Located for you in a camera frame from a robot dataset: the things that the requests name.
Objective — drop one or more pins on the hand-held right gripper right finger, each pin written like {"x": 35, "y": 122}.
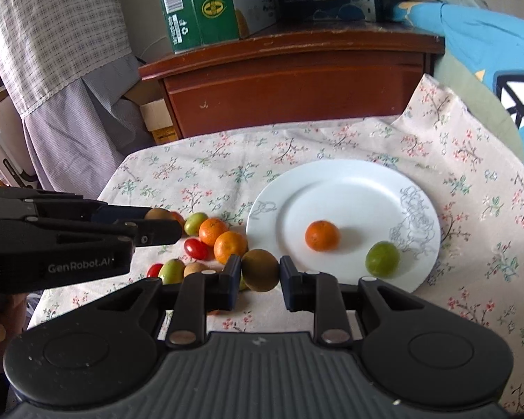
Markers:
{"x": 287, "y": 286}

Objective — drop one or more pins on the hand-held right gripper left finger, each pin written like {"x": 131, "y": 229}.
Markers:
{"x": 233, "y": 283}

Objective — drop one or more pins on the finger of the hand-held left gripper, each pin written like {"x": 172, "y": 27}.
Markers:
{"x": 157, "y": 232}
{"x": 118, "y": 214}

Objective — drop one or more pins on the green jujube with reddish end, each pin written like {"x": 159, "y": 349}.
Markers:
{"x": 171, "y": 270}

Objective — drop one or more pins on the white plate with line drawing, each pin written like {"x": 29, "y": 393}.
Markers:
{"x": 345, "y": 192}

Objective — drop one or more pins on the floral tablecloth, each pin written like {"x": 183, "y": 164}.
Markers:
{"x": 201, "y": 174}

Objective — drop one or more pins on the small white yellow box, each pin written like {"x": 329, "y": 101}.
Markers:
{"x": 157, "y": 115}

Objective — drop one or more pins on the white folding stand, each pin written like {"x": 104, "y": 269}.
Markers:
{"x": 4, "y": 148}

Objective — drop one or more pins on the brown cardboard piece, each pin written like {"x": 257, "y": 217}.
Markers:
{"x": 139, "y": 94}

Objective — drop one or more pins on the brown wooden nightstand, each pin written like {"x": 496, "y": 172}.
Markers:
{"x": 288, "y": 91}

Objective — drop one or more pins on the checked white cloth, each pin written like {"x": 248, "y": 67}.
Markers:
{"x": 48, "y": 30}

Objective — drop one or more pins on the green cardboard box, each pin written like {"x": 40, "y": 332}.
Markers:
{"x": 201, "y": 8}

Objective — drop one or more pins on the white cardboard box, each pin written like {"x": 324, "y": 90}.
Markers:
{"x": 257, "y": 0}

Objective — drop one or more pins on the grey-green bed sheet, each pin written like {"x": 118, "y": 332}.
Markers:
{"x": 476, "y": 96}

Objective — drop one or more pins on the blue printed blanket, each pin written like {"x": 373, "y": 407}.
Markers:
{"x": 484, "y": 39}

